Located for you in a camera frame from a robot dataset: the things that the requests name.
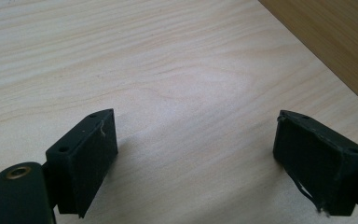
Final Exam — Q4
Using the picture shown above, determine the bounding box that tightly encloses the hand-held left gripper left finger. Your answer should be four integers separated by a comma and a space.
45, 108, 119, 218

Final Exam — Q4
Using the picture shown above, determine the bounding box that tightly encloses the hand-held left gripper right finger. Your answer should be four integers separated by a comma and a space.
272, 109, 358, 217

